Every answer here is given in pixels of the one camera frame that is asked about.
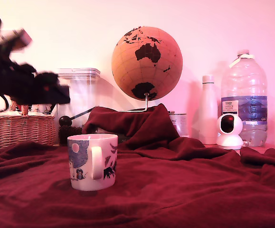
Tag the clear plastic lidded container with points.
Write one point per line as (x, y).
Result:
(82, 95)

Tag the black round-headed scoop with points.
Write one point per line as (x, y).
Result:
(65, 121)

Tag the dark brown textured jar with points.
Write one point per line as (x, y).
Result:
(69, 133)

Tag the white paper sheets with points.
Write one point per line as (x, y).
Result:
(6, 113)

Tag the white illustrated ceramic mug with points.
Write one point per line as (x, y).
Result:
(81, 166)

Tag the cork globe on metal stand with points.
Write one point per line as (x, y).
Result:
(147, 71)

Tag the white labelled tin can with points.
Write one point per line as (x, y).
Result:
(180, 123)

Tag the slim white insulated bottle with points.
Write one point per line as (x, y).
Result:
(208, 107)

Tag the dark red fleece blanket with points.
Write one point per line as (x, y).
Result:
(175, 190)

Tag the large clear water bottle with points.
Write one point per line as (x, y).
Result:
(244, 80)

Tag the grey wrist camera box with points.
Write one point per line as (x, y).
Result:
(18, 39)

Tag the small white round camera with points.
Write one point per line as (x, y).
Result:
(230, 140)

